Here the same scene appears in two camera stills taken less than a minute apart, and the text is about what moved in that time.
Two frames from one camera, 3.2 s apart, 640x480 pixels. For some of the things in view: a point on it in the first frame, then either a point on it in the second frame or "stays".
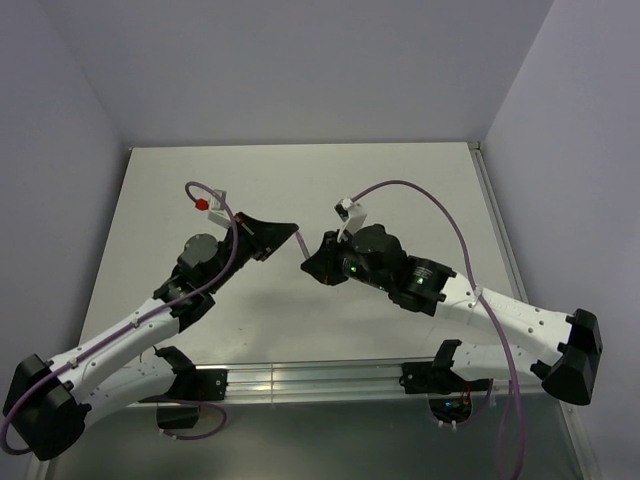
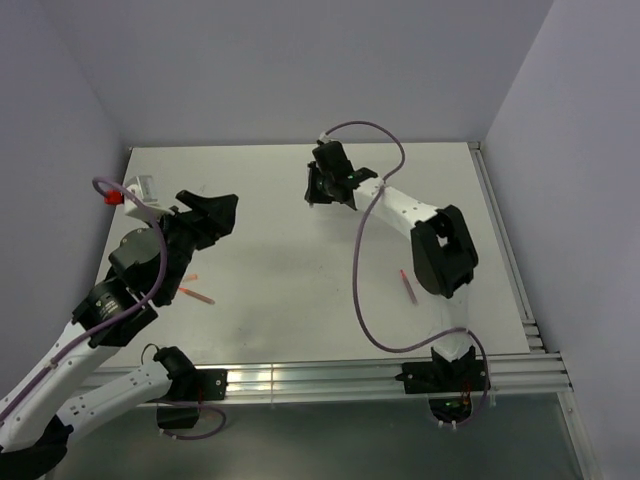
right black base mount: (448, 392) stays
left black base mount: (179, 408) stays
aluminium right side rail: (498, 223) stays
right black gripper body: (344, 262) → (320, 184)
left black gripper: (263, 237) → (217, 212)
